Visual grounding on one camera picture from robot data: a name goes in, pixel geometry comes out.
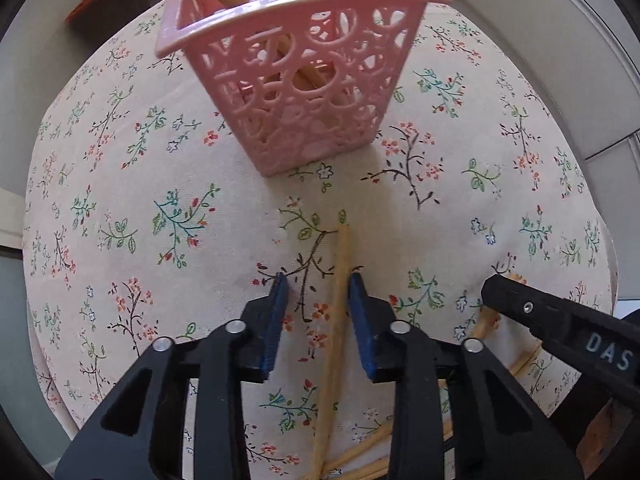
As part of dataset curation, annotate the wooden chopstick long diagonal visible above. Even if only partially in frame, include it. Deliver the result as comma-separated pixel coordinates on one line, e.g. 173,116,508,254
340,456,390,480

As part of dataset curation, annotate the floral tablecloth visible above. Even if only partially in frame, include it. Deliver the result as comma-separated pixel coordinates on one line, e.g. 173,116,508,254
23,5,617,479

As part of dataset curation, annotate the pink perforated utensil basket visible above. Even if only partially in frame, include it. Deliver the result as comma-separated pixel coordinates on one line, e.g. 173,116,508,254
155,0,449,177

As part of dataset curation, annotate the orange brown stool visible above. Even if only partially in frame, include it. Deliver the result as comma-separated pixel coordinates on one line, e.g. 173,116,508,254
65,0,150,51

